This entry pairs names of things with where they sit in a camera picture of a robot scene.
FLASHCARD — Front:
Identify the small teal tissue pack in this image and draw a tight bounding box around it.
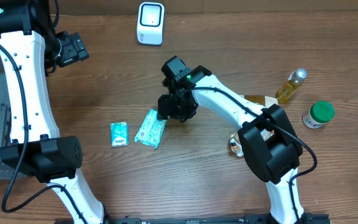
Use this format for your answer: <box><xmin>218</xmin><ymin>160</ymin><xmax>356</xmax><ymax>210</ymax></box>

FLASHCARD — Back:
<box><xmin>110</xmin><ymin>121</ymin><xmax>129</xmax><ymax>147</ymax></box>

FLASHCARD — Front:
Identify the brown snack package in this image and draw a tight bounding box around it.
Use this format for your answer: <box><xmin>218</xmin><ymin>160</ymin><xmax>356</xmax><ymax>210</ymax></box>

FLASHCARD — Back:
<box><xmin>229</xmin><ymin>95</ymin><xmax>279</xmax><ymax>158</ymax></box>

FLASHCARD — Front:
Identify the yellow oil bottle silver cap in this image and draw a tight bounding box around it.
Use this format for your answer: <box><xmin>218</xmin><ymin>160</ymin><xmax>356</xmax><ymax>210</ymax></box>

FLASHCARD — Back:
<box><xmin>275</xmin><ymin>68</ymin><xmax>308</xmax><ymax>103</ymax></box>

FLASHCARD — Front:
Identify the green lid jar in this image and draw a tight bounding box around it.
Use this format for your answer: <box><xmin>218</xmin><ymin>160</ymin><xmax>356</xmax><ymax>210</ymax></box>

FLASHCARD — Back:
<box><xmin>302</xmin><ymin>101</ymin><xmax>335</xmax><ymax>129</ymax></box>

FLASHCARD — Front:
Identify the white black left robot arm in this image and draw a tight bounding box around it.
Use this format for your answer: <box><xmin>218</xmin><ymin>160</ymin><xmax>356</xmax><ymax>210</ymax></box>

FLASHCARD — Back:
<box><xmin>0</xmin><ymin>1</ymin><xmax>109</xmax><ymax>223</ymax></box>

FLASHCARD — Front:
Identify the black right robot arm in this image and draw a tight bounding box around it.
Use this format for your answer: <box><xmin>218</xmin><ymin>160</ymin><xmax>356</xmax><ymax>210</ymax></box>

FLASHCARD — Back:
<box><xmin>157</xmin><ymin>56</ymin><xmax>304</xmax><ymax>223</ymax></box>

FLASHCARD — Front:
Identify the white black barcode scanner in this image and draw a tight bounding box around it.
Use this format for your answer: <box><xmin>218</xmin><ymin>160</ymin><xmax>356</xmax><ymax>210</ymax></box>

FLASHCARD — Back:
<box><xmin>136</xmin><ymin>2</ymin><xmax>165</xmax><ymax>45</ymax></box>

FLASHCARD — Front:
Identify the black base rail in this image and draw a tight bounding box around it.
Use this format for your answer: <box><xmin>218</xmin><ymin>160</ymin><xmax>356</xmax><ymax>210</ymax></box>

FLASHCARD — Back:
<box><xmin>54</xmin><ymin>213</ymin><xmax>332</xmax><ymax>224</ymax></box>

